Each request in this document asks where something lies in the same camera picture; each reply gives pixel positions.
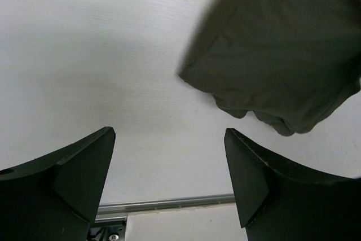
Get aluminium front rail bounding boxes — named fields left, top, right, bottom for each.
left=98, top=194, right=235, bottom=216

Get olive green shorts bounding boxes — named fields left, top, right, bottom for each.
left=178, top=0, right=360, bottom=136

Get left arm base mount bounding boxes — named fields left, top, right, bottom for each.
left=86, top=216, right=127, bottom=241

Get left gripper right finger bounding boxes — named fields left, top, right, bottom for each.
left=224, top=128, right=360, bottom=241

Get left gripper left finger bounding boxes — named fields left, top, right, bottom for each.
left=1, top=126, right=116, bottom=241

